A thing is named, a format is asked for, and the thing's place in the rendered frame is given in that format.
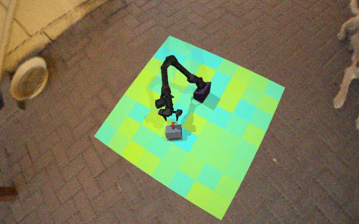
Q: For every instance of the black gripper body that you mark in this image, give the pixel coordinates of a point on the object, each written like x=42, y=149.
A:
x=178, y=112

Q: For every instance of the grey sloped panel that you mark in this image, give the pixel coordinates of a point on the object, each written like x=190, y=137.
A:
x=173, y=134

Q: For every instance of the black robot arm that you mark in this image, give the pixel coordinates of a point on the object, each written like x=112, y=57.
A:
x=166, y=97

